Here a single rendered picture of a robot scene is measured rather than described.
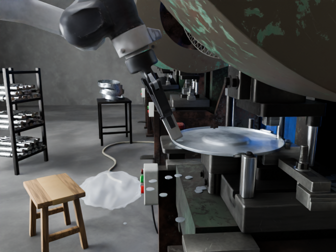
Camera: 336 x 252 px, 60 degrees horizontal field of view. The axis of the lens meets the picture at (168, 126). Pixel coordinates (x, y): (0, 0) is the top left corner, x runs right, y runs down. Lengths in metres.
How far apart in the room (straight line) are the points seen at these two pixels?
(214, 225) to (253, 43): 0.45
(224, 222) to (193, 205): 0.10
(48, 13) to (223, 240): 0.65
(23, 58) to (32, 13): 7.08
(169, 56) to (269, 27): 1.79
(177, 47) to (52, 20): 1.36
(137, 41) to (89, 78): 6.81
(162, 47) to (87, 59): 5.50
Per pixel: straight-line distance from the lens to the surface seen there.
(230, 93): 0.80
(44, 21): 0.81
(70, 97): 7.61
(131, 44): 0.68
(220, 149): 0.70
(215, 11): 0.29
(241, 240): 0.63
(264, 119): 0.81
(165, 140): 0.78
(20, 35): 7.92
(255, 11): 0.29
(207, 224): 0.66
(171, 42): 2.07
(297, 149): 0.79
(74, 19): 0.68
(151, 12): 2.09
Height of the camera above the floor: 0.98
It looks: 12 degrees down
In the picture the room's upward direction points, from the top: straight up
